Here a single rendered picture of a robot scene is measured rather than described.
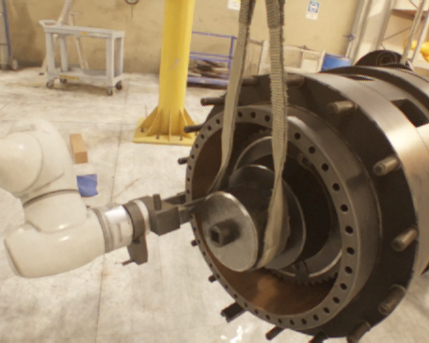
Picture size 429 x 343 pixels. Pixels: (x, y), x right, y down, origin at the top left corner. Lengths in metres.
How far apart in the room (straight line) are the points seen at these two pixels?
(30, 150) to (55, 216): 0.11
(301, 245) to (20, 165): 0.47
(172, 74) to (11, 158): 2.53
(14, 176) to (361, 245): 0.52
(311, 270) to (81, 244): 0.42
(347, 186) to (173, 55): 2.64
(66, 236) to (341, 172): 0.43
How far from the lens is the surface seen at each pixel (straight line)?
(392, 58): 1.02
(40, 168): 0.55
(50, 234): 0.54
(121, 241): 0.58
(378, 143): 0.45
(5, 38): 6.36
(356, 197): 0.43
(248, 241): 0.47
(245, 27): 0.44
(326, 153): 0.42
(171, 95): 3.01
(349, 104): 0.45
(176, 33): 2.92
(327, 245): 0.57
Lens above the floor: 1.17
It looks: 27 degrees down
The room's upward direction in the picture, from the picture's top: 9 degrees clockwise
